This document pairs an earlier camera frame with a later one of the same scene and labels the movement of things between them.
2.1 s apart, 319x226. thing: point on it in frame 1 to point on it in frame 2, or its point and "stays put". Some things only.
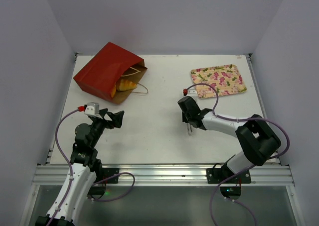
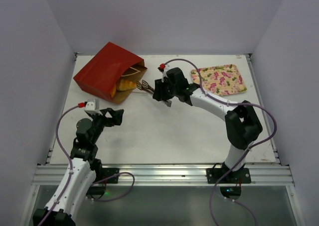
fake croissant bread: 121,85 stays put
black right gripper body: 189,119 to 160,91
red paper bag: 111,63 stays put
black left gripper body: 98,124 stays put
